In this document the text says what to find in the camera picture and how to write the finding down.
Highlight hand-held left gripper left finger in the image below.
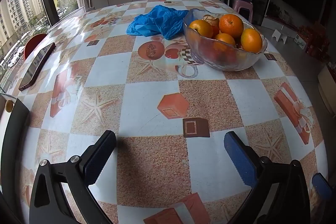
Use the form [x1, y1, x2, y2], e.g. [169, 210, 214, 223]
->
[29, 130, 117, 224]

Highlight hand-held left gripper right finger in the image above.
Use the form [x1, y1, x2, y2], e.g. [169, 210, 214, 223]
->
[224, 131, 311, 224]

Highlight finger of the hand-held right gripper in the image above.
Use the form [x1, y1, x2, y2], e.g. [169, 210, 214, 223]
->
[312, 173, 335, 205]

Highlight glass bowl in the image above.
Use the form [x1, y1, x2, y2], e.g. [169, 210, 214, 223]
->
[183, 8, 268, 72]

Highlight dark flat object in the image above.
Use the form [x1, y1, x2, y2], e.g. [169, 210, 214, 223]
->
[0, 98, 30, 188]

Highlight cream round furniture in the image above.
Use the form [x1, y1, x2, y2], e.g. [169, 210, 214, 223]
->
[318, 61, 336, 117]

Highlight black smartphone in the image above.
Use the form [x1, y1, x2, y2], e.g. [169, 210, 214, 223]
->
[18, 42, 56, 92]

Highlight orange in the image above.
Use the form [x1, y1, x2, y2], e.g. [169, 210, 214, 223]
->
[213, 33, 237, 47]
[188, 20, 214, 39]
[240, 28, 263, 53]
[219, 13, 244, 39]

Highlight small white step stool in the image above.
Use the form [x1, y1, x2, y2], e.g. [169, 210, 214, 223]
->
[271, 28, 289, 42]

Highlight white and green box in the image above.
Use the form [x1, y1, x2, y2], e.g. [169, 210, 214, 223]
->
[294, 34, 307, 51]

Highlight stack of red gift boxes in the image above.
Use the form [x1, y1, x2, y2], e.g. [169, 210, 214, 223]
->
[297, 22, 331, 56]

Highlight white low tv cabinet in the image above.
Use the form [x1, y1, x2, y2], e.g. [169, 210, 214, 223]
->
[262, 15, 300, 35]

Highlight dried brown peel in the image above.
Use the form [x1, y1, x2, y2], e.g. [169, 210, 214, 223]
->
[203, 14, 220, 29]

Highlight potted plant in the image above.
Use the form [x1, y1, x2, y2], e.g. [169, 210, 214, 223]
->
[268, 4, 282, 18]

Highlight blue plastic bag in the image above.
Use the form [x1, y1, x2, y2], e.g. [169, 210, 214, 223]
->
[126, 5, 189, 40]

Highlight pink plastic stool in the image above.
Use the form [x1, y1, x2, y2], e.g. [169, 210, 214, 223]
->
[231, 0, 254, 24]

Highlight apartment buildings outside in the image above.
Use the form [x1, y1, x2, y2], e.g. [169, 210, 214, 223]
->
[0, 0, 79, 77]

